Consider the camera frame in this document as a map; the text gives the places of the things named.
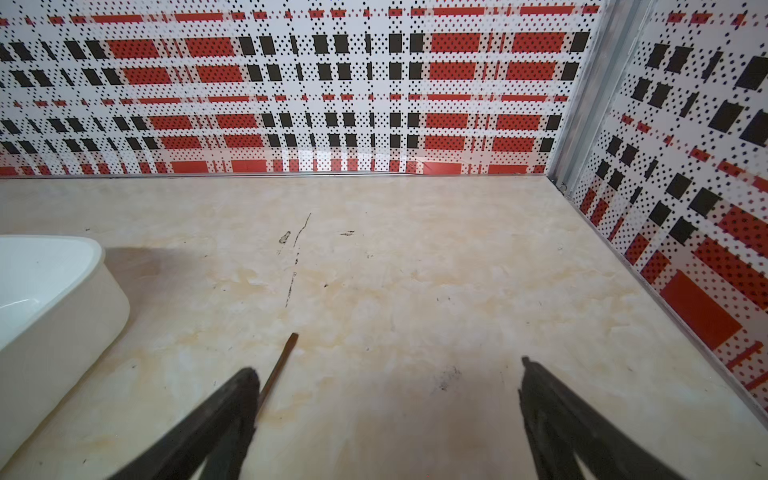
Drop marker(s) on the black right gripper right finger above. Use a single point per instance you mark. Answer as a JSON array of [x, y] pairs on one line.
[[566, 435]]

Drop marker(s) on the white plastic bin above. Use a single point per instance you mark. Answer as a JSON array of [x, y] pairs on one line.
[[60, 310]]

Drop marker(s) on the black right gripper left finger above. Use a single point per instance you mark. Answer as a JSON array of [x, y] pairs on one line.
[[212, 440]]

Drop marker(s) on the black yellow handled screwdriver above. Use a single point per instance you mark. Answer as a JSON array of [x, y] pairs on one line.
[[277, 369]]

